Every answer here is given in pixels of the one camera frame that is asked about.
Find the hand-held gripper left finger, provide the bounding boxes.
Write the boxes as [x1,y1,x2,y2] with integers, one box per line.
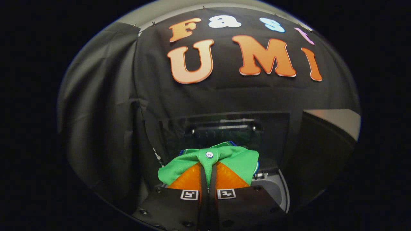
[132,161,209,231]

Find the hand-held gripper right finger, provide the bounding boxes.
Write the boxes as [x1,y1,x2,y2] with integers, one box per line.
[209,161,288,231]

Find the green polo shirt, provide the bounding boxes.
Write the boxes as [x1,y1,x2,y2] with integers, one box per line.
[157,141,260,188]

